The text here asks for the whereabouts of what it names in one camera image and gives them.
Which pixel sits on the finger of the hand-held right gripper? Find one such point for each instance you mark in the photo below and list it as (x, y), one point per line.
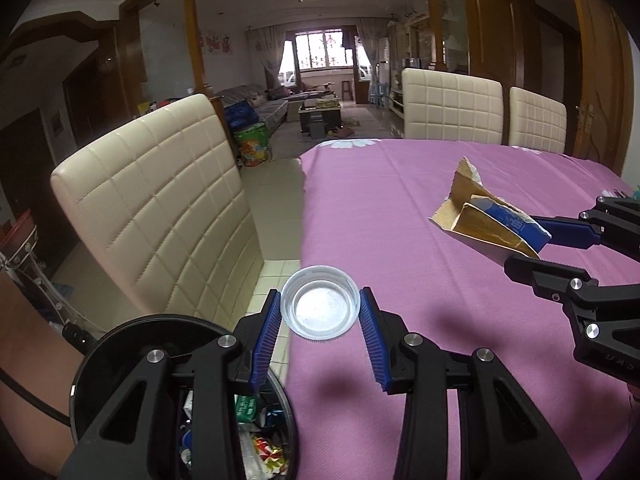
(545, 275)
(565, 230)

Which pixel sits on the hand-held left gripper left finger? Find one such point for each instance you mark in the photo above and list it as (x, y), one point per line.
(267, 340)

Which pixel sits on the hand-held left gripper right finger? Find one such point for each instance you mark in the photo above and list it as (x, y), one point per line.
(374, 340)

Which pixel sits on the clear plastic lid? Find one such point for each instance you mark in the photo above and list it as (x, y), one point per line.
(320, 305)

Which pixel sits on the torn cardboard carton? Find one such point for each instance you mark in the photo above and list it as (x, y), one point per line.
(480, 220)

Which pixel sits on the black round trash bin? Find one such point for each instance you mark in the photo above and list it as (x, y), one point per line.
(110, 350)

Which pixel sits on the cream quilted leather chair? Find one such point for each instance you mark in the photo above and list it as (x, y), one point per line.
(160, 195)
(450, 105)
(537, 122)

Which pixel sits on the gold red snack wrapper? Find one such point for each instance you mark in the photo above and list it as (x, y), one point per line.
(267, 455)

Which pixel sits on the pink tablecloth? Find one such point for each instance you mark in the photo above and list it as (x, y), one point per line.
(400, 210)

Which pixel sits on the light wooden door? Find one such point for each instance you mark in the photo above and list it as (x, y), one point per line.
(597, 70)

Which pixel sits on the dark jug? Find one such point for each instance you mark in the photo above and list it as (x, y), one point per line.
(80, 337)

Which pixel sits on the colourful printed bag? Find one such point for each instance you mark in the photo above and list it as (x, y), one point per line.
(253, 145)

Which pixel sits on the wooden glass partition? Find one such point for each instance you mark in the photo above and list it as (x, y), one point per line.
(500, 25)

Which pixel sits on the blue plastic stools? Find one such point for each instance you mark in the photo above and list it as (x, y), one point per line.
(380, 92)

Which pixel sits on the coffee table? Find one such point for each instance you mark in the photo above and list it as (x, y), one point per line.
(320, 115)

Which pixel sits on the grey sofa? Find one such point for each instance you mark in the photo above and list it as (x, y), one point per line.
(265, 105)

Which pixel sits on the copper refrigerator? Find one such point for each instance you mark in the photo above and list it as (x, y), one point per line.
(30, 355)

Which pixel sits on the wooden pillar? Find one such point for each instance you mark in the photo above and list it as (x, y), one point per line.
(192, 35)
(432, 15)

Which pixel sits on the red basin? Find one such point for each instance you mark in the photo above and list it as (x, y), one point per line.
(17, 232)

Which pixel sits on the patterned curtain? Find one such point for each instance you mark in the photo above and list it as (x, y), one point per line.
(267, 55)

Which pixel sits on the window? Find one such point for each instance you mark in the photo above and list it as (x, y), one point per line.
(320, 50)

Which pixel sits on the dark wooden door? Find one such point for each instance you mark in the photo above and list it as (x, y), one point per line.
(22, 165)
(92, 92)

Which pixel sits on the red wall decoration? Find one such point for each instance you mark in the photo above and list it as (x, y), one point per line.
(216, 43)

